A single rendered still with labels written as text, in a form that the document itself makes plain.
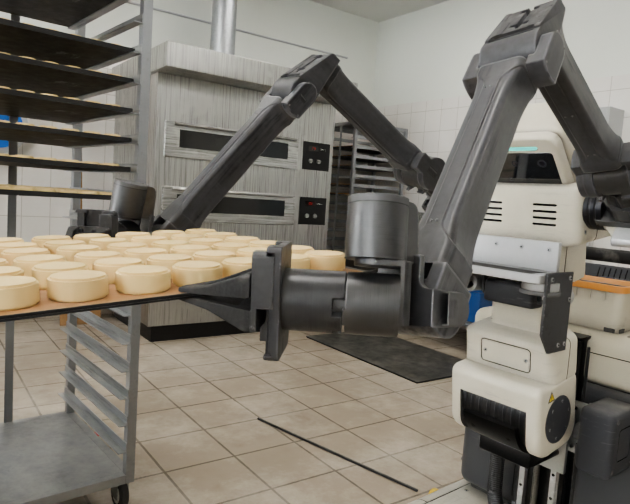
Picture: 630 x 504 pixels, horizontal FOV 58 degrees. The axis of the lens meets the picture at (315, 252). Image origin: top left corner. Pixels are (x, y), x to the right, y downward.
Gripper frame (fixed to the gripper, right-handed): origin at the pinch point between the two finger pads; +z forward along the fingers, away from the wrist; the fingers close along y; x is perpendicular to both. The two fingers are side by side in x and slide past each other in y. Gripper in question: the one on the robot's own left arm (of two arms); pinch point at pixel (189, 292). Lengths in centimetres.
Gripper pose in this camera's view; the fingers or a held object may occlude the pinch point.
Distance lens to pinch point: 54.8
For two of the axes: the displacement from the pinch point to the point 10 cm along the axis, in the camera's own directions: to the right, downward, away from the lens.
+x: 1.0, -1.1, 9.9
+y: -0.4, 9.9, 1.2
